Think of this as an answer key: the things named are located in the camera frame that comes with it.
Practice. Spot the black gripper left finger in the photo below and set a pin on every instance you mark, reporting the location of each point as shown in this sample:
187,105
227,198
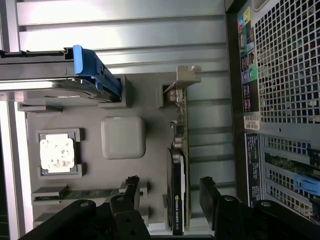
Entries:
125,220

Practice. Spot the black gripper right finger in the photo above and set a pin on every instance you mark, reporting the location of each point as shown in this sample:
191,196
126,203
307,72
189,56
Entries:
225,220

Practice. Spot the green RAM stick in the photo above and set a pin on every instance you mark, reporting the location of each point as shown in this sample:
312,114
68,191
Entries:
92,193

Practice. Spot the grey parts rack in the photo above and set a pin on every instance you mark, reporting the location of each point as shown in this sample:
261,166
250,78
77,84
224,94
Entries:
155,140

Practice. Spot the blue slot clip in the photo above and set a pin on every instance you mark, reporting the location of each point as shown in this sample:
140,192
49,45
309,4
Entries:
303,185

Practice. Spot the silver CPU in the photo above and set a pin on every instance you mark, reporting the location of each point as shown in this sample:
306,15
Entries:
57,155

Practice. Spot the open black PC case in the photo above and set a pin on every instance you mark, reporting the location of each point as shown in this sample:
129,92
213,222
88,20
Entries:
287,75

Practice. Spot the hard disk with blue carrier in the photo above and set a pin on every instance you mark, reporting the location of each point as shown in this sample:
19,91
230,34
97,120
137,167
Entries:
50,75

